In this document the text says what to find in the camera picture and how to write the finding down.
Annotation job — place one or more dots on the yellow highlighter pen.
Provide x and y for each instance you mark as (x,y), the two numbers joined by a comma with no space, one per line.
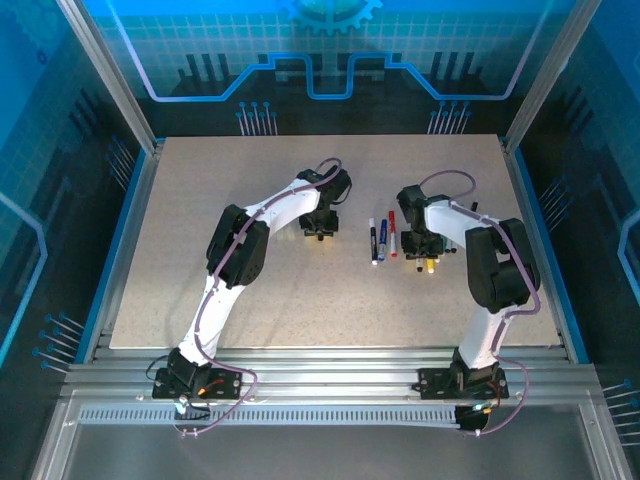
(431,265)

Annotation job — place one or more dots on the blue whiteboard marker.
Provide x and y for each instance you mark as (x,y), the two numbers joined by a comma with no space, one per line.
(382,239)

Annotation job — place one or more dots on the navy whiteboard marker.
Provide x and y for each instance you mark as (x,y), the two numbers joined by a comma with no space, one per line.
(373,240)

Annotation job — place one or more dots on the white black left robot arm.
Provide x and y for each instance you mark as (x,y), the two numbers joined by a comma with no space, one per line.
(215,320)

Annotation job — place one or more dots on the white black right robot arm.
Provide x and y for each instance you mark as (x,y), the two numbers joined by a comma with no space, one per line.
(480,340)

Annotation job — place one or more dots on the green lit controller board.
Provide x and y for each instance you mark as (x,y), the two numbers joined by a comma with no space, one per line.
(479,409)

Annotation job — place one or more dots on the blue edge strip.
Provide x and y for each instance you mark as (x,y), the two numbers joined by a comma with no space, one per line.
(114,250)
(575,330)

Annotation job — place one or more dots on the grey metal panel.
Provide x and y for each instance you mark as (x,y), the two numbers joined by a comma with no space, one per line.
(325,450)

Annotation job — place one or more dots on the aluminium extrusion rail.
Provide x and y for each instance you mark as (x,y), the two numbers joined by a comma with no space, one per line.
(325,356)
(325,382)

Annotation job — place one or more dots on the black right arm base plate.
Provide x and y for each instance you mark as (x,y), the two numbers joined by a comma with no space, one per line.
(431,384)

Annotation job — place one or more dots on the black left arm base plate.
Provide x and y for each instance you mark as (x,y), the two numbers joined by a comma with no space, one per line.
(227,385)

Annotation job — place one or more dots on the aluminium side rail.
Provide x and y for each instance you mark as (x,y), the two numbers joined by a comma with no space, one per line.
(126,250)

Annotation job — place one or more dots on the aluminium frame post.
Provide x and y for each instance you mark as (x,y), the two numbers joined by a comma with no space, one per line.
(111,75)
(549,75)

